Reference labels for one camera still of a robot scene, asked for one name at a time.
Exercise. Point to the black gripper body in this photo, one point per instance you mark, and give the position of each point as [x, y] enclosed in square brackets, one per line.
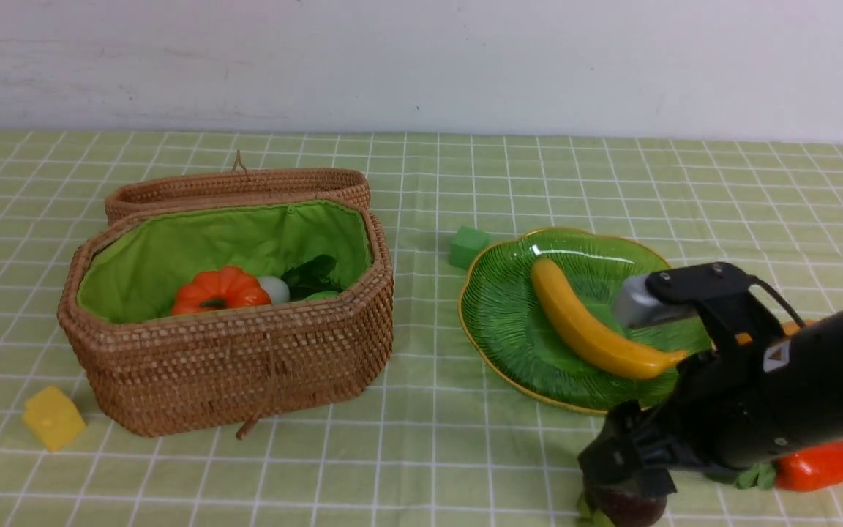
[728, 412]

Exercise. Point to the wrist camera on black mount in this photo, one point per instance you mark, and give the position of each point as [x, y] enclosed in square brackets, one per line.
[712, 292]

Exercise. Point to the yellow orange toy mango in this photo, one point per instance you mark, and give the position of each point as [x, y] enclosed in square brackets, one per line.
[736, 334]

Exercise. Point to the yellow toy banana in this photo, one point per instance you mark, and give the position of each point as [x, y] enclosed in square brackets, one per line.
[588, 337]

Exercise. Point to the white toy radish with leaves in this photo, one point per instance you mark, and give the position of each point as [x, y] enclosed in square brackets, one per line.
[301, 281]

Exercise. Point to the green glass leaf plate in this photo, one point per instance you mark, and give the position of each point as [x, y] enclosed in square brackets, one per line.
[505, 323]

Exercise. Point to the green toy cucumber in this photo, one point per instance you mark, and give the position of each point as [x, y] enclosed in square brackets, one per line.
[319, 295]

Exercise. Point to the green foam cube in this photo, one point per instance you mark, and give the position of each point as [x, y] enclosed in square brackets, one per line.
[465, 245]

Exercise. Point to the orange toy pumpkin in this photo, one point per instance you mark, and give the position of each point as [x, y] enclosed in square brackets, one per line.
[229, 287]

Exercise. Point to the woven wicker basket green lining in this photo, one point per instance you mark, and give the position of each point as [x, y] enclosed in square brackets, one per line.
[155, 374]

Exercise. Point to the woven wicker basket lid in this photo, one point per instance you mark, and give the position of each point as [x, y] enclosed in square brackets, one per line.
[318, 183]

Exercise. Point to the orange toy carrot with leaves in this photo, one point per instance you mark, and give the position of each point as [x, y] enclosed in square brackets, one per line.
[806, 471]

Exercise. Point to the yellow foam cube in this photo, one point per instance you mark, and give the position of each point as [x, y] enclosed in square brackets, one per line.
[52, 417]

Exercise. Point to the green checkered tablecloth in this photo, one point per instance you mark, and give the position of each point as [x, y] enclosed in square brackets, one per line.
[438, 440]

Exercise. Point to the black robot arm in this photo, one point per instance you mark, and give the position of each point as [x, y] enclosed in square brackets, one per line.
[823, 341]

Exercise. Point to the dark purple toy mangosteen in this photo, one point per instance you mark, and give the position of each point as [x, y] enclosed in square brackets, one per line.
[619, 509]

